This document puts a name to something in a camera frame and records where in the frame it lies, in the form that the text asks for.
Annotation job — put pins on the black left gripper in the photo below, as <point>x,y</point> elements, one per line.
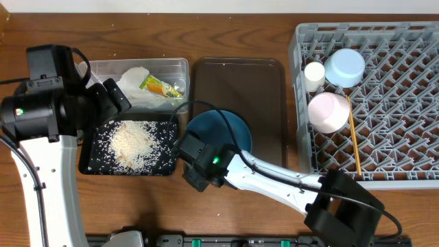
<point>109,108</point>

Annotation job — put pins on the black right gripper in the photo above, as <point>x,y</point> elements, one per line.
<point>190,176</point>

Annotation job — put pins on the white napkin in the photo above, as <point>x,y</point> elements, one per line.
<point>129,84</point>

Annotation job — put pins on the dark blue plate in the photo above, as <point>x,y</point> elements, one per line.
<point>212,129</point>

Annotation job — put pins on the green yellow snack wrapper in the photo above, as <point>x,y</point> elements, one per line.
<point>159,87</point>

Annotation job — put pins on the rice leftovers pile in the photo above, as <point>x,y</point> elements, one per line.
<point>133,145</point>

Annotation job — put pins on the pink bowl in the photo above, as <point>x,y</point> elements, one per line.
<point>328,112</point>

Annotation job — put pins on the cream plastic cup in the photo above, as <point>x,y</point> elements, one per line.
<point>314,74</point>

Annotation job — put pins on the wooden chopstick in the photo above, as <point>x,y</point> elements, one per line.
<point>356,154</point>
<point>353,133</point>

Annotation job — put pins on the light blue small bowl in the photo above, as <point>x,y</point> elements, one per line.
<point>345,68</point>

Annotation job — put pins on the grey dishwasher rack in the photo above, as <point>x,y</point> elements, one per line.
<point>392,141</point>

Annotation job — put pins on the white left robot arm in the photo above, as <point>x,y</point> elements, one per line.
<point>40,125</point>

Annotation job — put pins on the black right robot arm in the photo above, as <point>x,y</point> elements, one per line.
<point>336,208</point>

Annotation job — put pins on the clear plastic bin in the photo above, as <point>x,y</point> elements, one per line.
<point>174,71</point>

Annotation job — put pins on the black tray bin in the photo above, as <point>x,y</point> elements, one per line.
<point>171,164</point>

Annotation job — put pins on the brown serving tray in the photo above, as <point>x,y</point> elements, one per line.
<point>253,89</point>

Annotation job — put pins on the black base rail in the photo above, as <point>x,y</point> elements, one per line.
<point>301,241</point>

